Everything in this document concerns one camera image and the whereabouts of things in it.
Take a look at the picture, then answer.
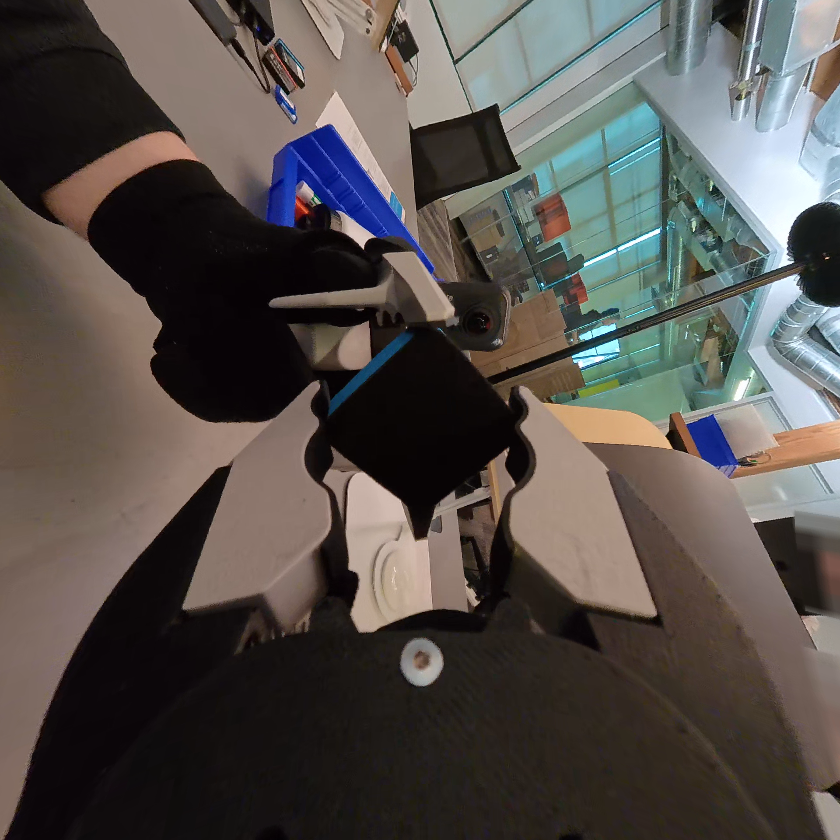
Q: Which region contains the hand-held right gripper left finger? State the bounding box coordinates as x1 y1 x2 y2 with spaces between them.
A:
182 382 360 634

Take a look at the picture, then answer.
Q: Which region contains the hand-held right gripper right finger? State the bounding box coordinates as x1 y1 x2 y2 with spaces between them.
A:
489 386 659 623

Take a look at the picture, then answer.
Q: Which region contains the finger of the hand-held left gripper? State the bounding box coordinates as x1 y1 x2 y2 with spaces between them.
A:
305 323 374 373
382 252 458 324

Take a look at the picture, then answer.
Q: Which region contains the blue felt eraser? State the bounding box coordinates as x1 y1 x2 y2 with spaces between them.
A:
325 328 517 521

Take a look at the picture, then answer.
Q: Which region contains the blue plastic bin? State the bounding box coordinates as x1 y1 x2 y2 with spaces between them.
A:
268 125 435 277

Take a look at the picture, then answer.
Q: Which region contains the person's left forearm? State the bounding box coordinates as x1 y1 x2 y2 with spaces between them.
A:
0 0 201 227

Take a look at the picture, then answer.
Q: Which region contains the person's left hand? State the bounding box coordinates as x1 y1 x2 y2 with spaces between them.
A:
87 159 409 424

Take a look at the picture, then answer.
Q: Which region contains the white bottle with black cap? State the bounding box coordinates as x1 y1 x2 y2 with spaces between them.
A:
308 205 382 253

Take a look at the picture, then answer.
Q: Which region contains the wooden board with black mat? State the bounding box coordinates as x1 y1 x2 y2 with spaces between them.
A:
489 403 840 795

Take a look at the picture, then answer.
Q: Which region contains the black office chair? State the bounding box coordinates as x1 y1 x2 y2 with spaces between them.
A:
408 104 522 211

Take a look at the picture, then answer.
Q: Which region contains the white paper sheet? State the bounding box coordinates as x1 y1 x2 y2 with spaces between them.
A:
315 91 404 214

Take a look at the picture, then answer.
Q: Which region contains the small blue crate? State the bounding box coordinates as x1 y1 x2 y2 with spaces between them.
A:
686 415 739 476

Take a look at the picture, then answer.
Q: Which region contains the black slanted pole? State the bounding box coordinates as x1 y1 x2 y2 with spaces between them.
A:
489 202 840 385

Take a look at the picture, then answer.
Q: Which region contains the wooden beam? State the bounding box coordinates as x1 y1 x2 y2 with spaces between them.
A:
669 412 840 479

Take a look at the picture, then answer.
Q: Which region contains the small printed packet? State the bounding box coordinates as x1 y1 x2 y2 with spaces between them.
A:
262 39 307 93

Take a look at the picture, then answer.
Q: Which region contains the black charger box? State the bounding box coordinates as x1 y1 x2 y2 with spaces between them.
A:
233 0 277 46

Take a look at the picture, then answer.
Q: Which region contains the black flat device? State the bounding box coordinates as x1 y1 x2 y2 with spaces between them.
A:
189 0 238 42

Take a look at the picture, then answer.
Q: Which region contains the thin black cable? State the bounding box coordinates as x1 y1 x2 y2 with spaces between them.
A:
230 36 273 94

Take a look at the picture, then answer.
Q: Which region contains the bent silver duct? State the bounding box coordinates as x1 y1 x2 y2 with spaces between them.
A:
771 292 840 401

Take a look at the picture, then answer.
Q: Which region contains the short silver duct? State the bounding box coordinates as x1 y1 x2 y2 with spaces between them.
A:
666 0 713 76

